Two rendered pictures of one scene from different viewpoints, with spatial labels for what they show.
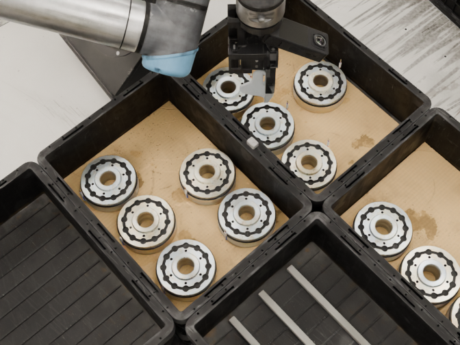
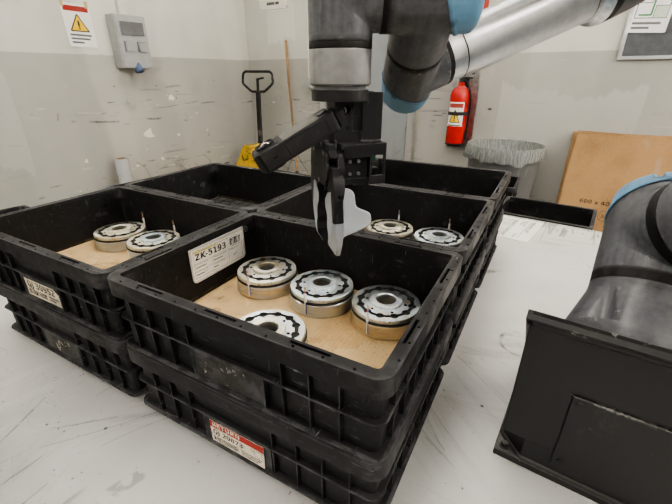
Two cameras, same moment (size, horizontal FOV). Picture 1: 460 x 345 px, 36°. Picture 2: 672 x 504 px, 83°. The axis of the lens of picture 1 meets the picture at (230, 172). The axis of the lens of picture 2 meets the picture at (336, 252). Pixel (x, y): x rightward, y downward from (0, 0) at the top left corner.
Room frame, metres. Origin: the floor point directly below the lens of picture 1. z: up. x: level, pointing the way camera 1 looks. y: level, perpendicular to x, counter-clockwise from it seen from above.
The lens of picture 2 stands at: (1.18, -0.25, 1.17)
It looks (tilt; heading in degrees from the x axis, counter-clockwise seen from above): 25 degrees down; 158
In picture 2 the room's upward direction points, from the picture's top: straight up
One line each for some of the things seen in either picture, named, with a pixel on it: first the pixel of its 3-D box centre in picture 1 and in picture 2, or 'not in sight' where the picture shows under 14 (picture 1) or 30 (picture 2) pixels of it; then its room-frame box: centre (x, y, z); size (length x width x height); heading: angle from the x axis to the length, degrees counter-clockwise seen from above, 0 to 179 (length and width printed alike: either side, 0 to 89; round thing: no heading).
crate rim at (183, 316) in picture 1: (172, 183); (378, 211); (0.53, 0.10, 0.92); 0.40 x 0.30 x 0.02; 40
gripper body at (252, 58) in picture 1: (254, 35); (345, 139); (0.71, -0.05, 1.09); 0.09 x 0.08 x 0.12; 88
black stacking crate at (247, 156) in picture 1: (174, 196); (377, 234); (0.53, 0.10, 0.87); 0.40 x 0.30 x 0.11; 40
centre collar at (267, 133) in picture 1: (267, 124); (321, 282); (0.67, -0.07, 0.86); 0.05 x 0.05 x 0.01
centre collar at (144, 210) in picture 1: (145, 220); (389, 225); (0.49, 0.15, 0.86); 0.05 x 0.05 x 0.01
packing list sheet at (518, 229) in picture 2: not in sight; (487, 221); (0.21, 0.70, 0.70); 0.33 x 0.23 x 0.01; 34
